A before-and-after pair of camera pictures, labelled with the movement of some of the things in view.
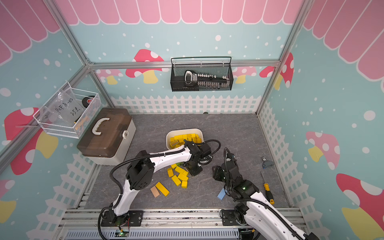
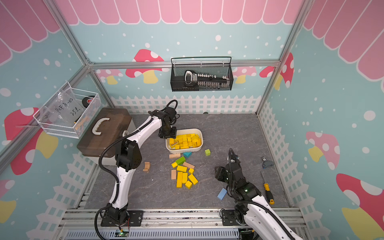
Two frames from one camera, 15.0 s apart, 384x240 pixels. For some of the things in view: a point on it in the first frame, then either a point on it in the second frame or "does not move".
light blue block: [221, 194] does not move
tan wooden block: [155, 191] -> [173, 174]
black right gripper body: [219, 176] does not move
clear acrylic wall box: [69, 112] does not move
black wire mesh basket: [201, 73] does not move
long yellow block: [163, 190] -> [179, 179]
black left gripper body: [193, 167] -> [167, 131]
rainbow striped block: [173, 143] does not move
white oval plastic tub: [175, 138] does not move
